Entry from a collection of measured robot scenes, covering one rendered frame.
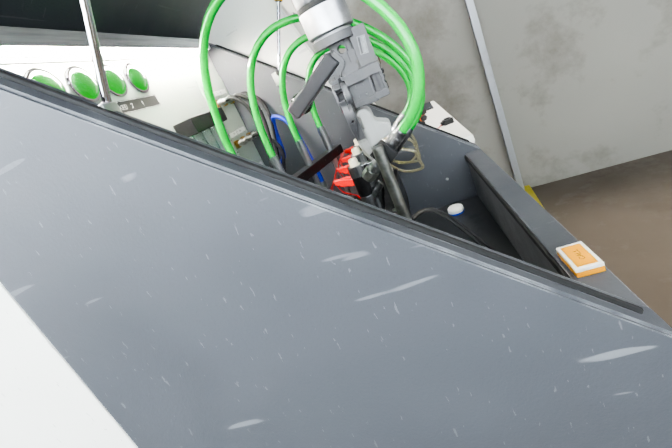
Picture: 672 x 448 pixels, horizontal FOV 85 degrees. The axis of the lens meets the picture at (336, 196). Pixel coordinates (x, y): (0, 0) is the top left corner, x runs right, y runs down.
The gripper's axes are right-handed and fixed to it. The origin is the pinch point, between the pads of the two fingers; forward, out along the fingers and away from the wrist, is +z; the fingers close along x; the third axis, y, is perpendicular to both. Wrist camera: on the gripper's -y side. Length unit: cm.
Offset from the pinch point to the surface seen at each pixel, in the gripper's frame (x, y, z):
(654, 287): 74, 76, 112
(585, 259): -23.3, 21.0, 15.0
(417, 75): -15.9, 10.9, -10.7
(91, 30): -31.7, -13.0, -26.1
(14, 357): -35, -40, -2
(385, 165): -14.9, 3.4, -1.5
